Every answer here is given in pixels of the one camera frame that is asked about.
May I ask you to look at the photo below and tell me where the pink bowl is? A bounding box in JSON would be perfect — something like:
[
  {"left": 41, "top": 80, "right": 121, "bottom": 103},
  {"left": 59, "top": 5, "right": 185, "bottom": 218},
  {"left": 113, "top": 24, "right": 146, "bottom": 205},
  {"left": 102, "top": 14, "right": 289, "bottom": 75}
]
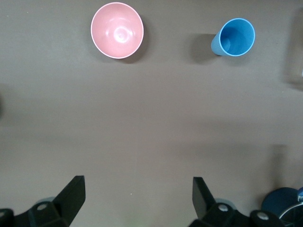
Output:
[{"left": 90, "top": 1, "right": 144, "bottom": 59}]

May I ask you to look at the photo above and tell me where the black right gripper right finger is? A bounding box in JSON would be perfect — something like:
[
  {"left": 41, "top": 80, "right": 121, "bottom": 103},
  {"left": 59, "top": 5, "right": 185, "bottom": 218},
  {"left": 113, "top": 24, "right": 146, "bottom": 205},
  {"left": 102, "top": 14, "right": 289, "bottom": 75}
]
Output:
[{"left": 189, "top": 177, "right": 251, "bottom": 227}]

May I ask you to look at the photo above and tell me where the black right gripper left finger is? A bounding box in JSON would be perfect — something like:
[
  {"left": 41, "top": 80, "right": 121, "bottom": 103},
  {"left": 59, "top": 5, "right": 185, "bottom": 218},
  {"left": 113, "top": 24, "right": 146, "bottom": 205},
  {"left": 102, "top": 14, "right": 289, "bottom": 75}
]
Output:
[{"left": 14, "top": 175, "right": 86, "bottom": 227}]

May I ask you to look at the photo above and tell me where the glass lid with blue knob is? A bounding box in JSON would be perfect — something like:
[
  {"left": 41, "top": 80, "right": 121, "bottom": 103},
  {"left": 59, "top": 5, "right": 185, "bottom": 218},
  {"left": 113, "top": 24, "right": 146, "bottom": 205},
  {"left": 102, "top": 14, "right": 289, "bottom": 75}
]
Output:
[{"left": 279, "top": 188, "right": 303, "bottom": 227}]

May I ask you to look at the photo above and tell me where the dark pot with blue handle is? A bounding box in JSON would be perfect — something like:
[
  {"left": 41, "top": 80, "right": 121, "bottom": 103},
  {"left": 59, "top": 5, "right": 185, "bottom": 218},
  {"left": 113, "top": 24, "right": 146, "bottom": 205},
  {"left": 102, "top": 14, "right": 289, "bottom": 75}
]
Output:
[{"left": 261, "top": 186, "right": 303, "bottom": 227}]

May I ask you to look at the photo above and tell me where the blue ribbed cup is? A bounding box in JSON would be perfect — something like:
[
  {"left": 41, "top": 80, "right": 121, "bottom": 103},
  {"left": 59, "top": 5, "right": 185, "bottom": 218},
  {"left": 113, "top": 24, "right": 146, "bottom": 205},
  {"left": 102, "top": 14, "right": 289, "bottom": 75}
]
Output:
[{"left": 210, "top": 17, "right": 256, "bottom": 57}]

